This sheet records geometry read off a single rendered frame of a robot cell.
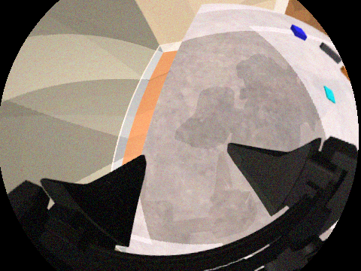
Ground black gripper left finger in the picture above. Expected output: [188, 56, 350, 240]
[40, 154, 147, 248]

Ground blue block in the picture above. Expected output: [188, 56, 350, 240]
[291, 24, 307, 41]

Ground cyan flat rectangular plate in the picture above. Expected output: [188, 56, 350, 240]
[324, 85, 335, 103]

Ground orange rectangular bar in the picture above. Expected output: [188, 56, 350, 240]
[341, 66, 350, 81]

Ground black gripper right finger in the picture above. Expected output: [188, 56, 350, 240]
[226, 139, 321, 216]

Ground dark grey rectangular block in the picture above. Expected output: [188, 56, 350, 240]
[319, 41, 342, 64]

